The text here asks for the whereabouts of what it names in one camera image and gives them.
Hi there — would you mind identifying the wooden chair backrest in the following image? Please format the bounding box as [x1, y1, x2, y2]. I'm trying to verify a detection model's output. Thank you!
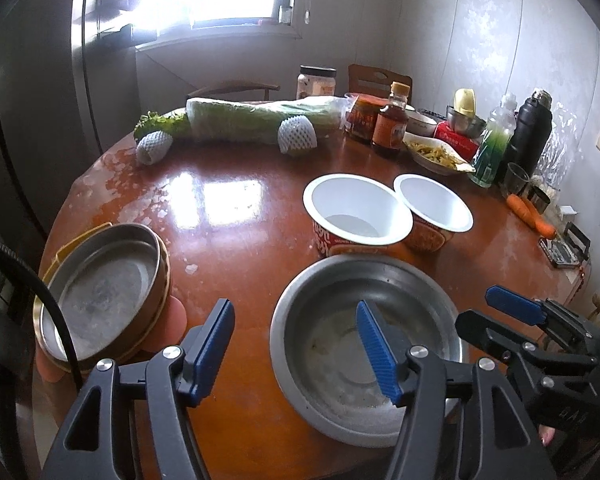
[348, 63, 414, 107]

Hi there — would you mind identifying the pink plate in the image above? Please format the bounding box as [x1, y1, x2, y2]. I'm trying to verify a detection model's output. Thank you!
[35, 294, 189, 386]

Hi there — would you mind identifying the fruit in white foam net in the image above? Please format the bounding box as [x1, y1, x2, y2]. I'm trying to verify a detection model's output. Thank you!
[135, 129, 174, 167]
[277, 114, 319, 155]

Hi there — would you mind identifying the small steel bowl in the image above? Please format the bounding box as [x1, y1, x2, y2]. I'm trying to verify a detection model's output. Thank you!
[445, 104, 487, 137]

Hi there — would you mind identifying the green dish soap bottle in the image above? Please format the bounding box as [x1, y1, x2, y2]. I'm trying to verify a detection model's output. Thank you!
[472, 93, 519, 189]

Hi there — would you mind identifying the clear plastic bag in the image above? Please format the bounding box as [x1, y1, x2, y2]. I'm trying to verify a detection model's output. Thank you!
[539, 109, 597, 187]

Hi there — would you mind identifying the green leafy lettuce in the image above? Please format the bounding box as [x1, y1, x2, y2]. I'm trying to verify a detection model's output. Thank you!
[133, 109, 192, 142]

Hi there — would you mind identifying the round steel plate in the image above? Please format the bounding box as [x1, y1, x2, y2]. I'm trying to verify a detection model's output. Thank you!
[39, 223, 164, 361]

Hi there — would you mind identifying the black cable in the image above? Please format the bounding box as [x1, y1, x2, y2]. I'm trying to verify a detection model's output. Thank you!
[0, 232, 81, 397]

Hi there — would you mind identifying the brown sauce bottle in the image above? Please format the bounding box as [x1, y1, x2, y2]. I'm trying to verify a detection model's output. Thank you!
[371, 81, 410, 159]

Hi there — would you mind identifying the plate of pickled vegetables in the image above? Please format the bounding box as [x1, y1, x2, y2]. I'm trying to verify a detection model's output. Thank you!
[403, 132, 476, 176]

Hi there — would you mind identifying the red sauce jar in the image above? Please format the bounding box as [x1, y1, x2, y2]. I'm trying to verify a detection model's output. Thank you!
[346, 94, 387, 144]

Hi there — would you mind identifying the black thermos flask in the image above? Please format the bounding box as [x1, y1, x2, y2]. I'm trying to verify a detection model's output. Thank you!
[504, 88, 554, 181]

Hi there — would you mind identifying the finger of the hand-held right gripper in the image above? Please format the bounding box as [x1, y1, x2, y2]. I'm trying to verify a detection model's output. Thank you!
[454, 309, 597, 392]
[485, 284, 600, 357]

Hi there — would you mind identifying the wooden armchair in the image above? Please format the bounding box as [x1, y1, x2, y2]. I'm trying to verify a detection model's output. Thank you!
[187, 79, 281, 104]

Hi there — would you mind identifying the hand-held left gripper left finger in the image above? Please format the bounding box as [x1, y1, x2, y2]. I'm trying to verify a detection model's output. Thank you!
[39, 298, 236, 480]

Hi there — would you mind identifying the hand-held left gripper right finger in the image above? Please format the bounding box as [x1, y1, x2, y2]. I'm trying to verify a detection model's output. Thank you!
[355, 300, 556, 480]

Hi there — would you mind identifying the yellow plastic utensil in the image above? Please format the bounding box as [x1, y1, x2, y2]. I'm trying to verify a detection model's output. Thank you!
[453, 88, 476, 116]

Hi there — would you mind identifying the red paper bowl white inside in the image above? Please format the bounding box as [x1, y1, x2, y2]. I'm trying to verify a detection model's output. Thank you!
[393, 173, 474, 254]
[302, 173, 414, 259]

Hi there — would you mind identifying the orange carrot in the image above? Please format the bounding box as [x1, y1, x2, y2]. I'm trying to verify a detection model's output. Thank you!
[506, 193, 557, 239]

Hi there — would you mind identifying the napa cabbage in plastic bag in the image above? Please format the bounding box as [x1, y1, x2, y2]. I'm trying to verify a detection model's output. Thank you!
[185, 95, 349, 147]

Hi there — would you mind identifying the dark drinking glass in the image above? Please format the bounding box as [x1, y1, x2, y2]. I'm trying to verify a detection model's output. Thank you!
[499, 162, 531, 199]

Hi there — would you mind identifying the grey refrigerator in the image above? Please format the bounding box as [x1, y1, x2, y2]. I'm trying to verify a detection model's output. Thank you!
[0, 0, 137, 241]

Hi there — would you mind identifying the large steel bowl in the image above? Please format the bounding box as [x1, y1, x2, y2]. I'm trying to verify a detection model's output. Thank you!
[269, 255, 467, 449]

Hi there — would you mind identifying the yellow shell-shaped plate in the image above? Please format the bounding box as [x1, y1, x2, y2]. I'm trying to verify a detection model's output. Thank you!
[32, 221, 172, 374]

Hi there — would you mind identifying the red tissue box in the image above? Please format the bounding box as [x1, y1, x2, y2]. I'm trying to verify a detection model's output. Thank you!
[432, 120, 481, 162]

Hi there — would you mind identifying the clear jar with black lid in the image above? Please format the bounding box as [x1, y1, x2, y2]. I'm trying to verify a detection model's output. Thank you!
[296, 65, 337, 101]

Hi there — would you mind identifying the small metal cup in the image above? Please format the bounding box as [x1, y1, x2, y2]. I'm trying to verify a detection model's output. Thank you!
[527, 185, 557, 217]

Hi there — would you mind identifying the white ceramic bowl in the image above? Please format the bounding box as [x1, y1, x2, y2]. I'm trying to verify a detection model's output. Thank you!
[405, 107, 439, 136]

